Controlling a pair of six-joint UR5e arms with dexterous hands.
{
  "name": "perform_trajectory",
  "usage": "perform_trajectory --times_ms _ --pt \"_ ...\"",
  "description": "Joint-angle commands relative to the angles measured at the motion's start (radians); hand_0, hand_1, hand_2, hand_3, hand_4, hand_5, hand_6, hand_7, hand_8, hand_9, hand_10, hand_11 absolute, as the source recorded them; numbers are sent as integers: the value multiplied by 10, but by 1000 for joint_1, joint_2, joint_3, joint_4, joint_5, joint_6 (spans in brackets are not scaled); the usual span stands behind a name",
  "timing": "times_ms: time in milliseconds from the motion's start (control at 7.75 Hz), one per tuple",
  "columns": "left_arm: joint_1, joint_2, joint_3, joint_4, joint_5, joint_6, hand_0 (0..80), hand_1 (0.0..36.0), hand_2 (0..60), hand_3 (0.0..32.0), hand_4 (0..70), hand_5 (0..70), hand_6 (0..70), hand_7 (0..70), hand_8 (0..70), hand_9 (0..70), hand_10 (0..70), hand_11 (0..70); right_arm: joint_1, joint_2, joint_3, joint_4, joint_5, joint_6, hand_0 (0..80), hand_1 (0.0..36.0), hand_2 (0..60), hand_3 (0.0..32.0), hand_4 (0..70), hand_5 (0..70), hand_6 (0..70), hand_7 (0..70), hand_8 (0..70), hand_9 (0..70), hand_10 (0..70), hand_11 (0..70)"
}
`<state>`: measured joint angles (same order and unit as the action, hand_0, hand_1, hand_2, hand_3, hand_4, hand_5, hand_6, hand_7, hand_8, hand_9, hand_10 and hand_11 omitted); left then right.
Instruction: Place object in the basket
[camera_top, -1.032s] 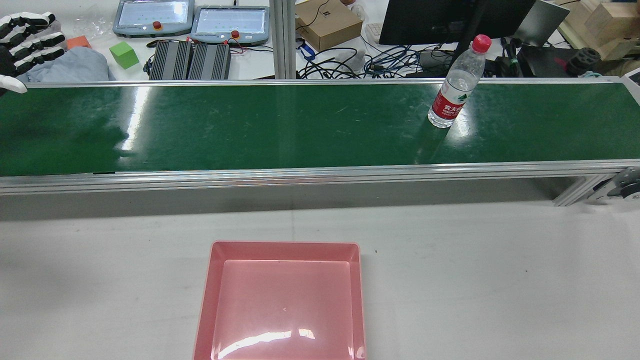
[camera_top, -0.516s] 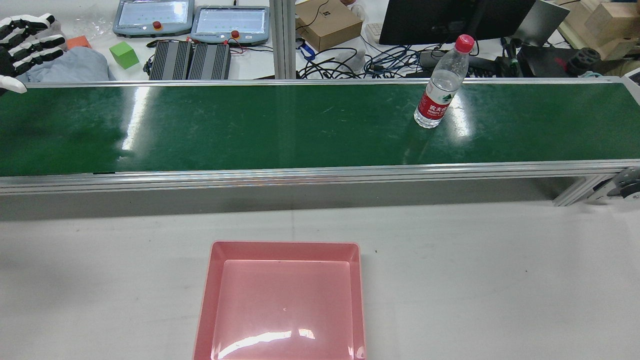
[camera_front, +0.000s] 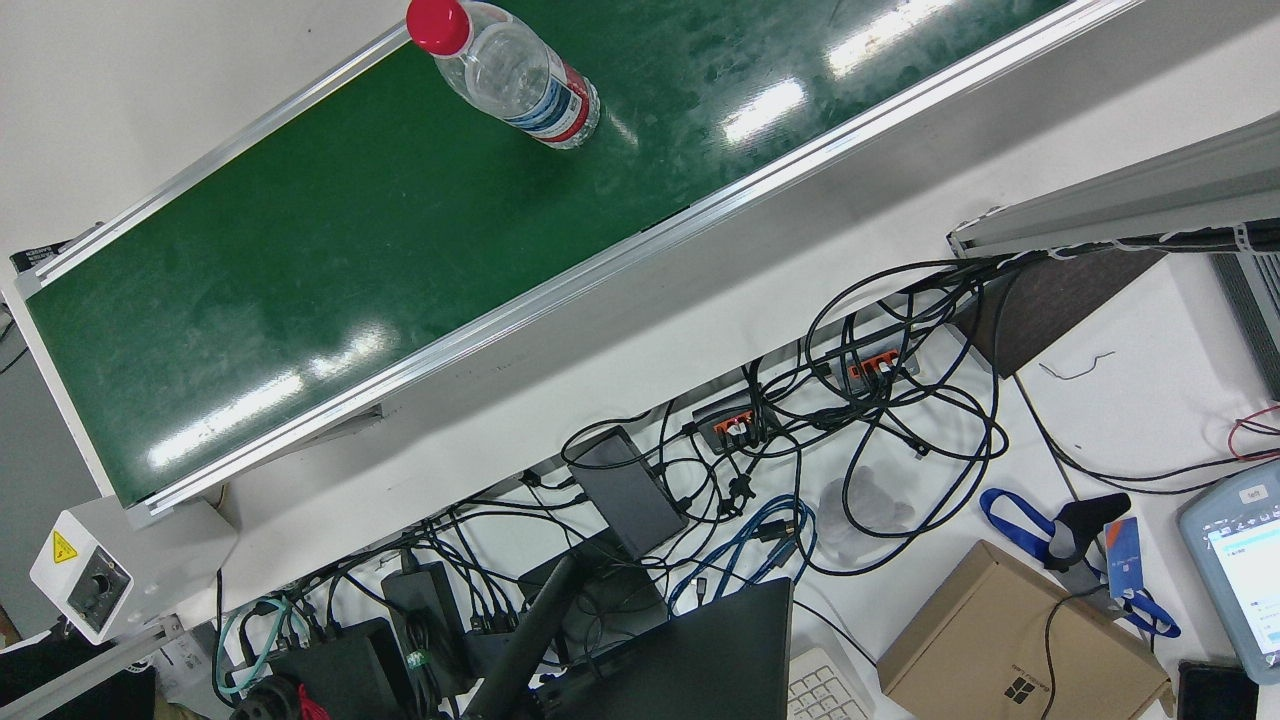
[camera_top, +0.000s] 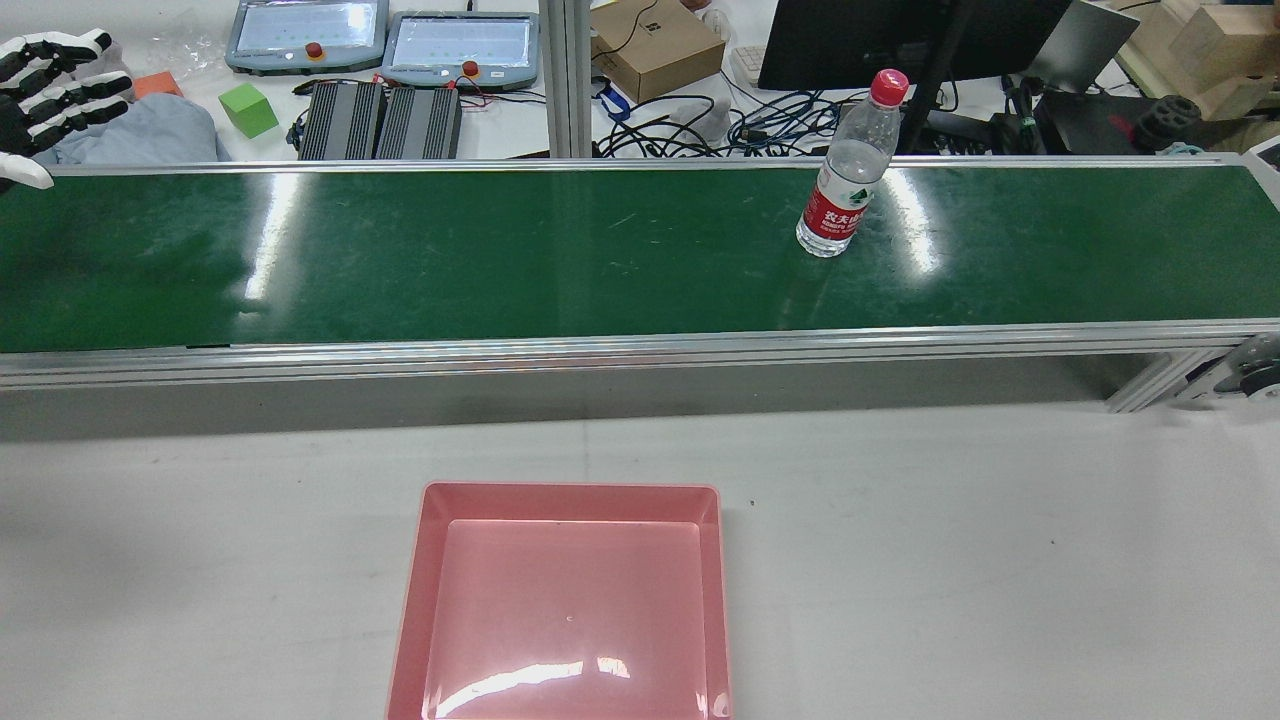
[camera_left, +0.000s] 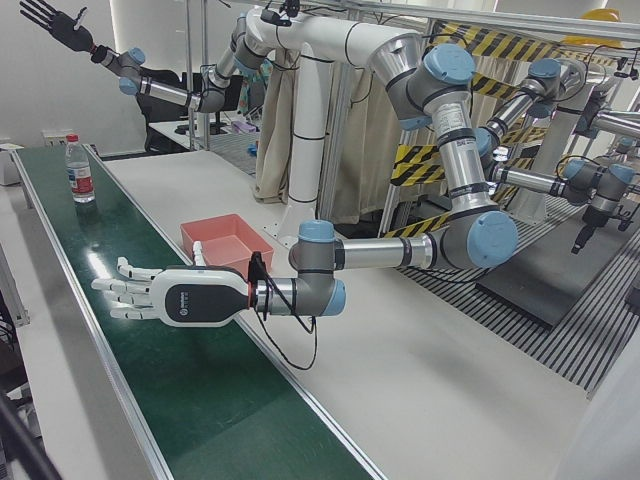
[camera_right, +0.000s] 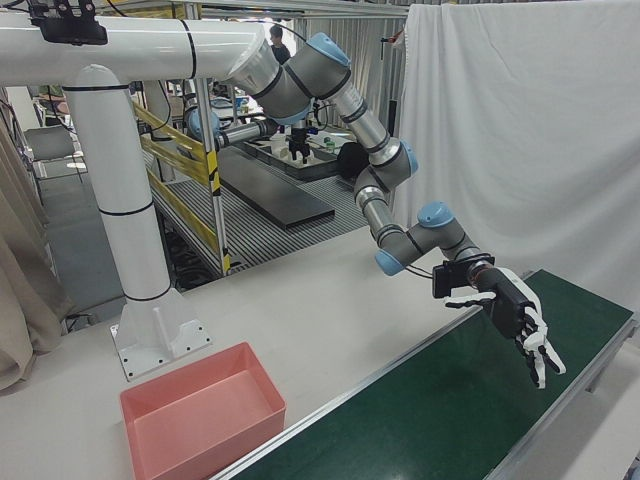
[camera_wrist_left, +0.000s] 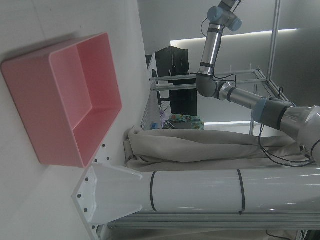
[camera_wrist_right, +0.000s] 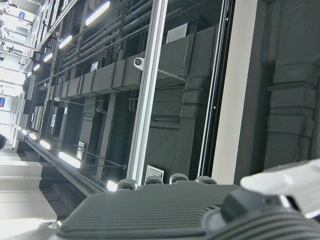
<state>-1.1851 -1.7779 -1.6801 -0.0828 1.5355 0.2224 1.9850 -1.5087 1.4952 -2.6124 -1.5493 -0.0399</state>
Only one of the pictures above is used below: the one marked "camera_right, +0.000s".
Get robot hand black white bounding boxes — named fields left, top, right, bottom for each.
left=443, top=267, right=568, bottom=390

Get pink plastic basket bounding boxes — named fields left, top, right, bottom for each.
left=119, top=342, right=287, bottom=480

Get white curtain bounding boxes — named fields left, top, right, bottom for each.
left=392, top=0, right=640, bottom=316

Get black round bag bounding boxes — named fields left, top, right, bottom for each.
left=337, top=142, right=374, bottom=181

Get black background conveyor belt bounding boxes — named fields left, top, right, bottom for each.
left=218, top=147, right=335, bottom=231

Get background black gripper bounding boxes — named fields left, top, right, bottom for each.
left=287, top=127, right=312, bottom=166

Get person in dark clothes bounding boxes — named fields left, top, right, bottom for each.
left=267, top=25, right=292, bottom=65

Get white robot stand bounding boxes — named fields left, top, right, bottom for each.
left=0, top=14, right=281, bottom=384

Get beige fabric trousers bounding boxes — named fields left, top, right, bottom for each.
left=0, top=112, right=74, bottom=396

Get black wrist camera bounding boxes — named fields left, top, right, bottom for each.
left=432, top=262, right=466, bottom=300

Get green conveyor belt aluminium frame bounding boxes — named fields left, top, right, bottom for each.
left=212, top=268, right=640, bottom=480

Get yellow guard rail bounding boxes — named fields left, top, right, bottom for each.
left=132, top=102, right=232, bottom=274

